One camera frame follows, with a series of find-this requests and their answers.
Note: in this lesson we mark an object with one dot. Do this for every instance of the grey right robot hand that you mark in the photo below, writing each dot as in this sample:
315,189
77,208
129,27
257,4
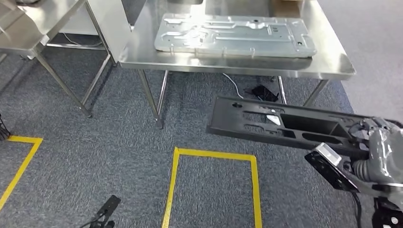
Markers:
387,157

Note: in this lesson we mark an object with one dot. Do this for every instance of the stamped grey metal panel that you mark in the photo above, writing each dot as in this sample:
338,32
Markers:
236,37

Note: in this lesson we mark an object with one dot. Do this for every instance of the stainless steel side table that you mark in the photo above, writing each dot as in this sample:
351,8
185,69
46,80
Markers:
19,37

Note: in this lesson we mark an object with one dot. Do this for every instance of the stainless steel workbench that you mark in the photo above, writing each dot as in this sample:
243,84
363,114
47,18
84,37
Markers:
327,59

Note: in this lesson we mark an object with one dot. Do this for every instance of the black plastic car part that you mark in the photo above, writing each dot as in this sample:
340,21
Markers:
226,119

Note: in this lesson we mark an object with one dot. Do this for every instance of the pale grey panel board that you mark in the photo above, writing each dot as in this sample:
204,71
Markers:
110,28

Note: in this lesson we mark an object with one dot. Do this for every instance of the yellow floor tape outline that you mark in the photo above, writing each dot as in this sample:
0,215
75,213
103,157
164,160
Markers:
214,154
25,139

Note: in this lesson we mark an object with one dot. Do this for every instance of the small black object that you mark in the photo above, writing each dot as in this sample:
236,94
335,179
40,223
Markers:
264,93

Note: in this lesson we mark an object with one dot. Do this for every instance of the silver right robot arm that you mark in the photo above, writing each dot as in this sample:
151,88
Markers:
362,171

